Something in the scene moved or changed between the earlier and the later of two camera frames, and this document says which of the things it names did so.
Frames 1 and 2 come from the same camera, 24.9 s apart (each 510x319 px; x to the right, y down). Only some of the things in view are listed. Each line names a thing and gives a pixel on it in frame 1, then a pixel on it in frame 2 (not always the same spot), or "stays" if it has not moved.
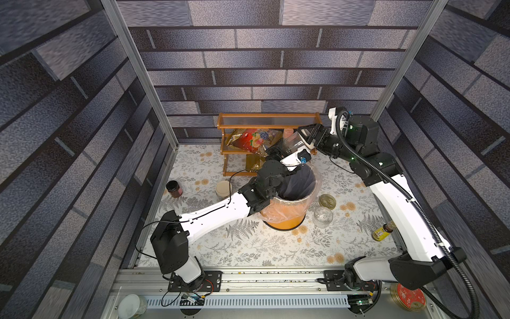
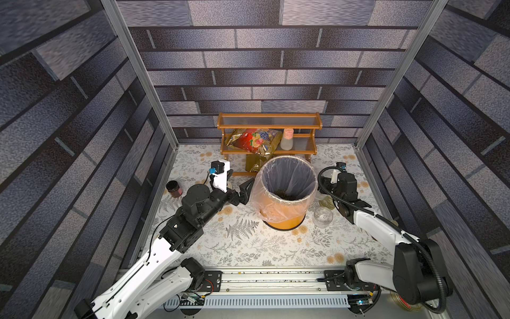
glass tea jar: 323,216 stays
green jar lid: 327,201 stays
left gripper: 273,151 to 235,200
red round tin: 409,300 stays
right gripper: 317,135 to 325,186
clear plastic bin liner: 297,190 stays
